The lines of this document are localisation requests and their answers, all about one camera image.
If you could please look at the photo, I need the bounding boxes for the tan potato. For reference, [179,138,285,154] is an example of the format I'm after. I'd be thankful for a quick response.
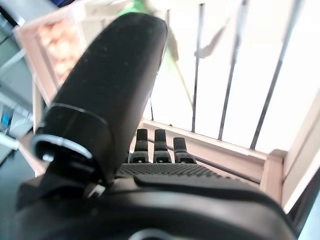
[53,59,76,81]
[48,39,75,60]
[37,23,60,41]

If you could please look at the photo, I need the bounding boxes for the wooden potato crate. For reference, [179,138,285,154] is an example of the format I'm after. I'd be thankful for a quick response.
[13,3,87,106]

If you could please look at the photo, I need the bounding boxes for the white freezer with blue label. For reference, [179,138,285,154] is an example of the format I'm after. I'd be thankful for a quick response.
[0,14,35,141]

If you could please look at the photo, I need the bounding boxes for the green white napa cabbage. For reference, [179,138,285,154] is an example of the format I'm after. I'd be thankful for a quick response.
[109,0,181,62]

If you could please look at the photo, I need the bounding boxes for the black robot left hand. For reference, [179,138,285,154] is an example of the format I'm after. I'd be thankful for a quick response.
[7,12,297,240]

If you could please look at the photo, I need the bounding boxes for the wooden slatted cabbage crate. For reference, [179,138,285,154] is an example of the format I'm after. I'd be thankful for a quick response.
[82,0,320,226]

